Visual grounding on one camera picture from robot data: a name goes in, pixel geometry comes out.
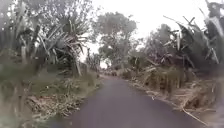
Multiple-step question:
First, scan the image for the large tree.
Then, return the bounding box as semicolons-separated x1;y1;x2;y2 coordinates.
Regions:
91;11;138;70

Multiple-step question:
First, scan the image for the grey asphalt path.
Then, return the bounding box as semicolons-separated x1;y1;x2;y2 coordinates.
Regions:
49;75;205;128

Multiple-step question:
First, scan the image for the grass and dry leaves verge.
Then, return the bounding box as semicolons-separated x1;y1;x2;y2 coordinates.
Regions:
0;65;102;128

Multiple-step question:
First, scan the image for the tall leafy plants thicket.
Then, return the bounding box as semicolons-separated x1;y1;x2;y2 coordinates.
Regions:
118;0;224;88
0;0;98;75

